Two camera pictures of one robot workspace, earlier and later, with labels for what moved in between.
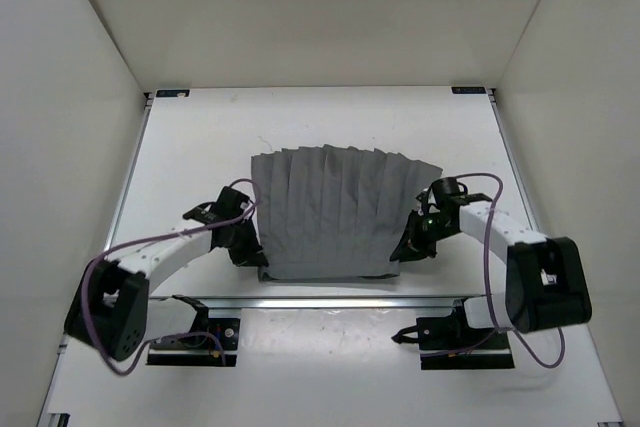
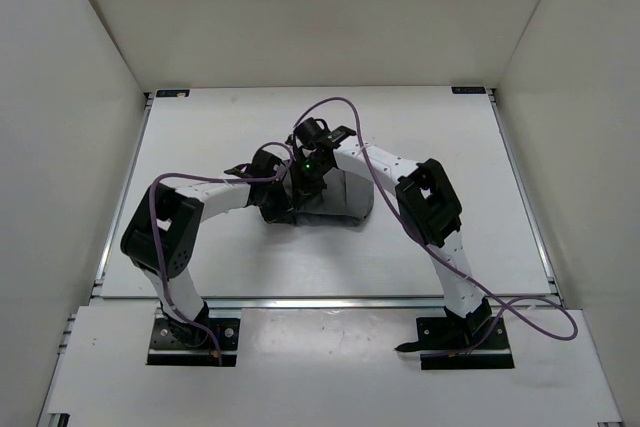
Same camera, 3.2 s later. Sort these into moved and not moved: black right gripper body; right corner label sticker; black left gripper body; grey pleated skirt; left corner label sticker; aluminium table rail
Moved: black right gripper body; black left gripper body; grey pleated skirt
Not moved: aluminium table rail; right corner label sticker; left corner label sticker
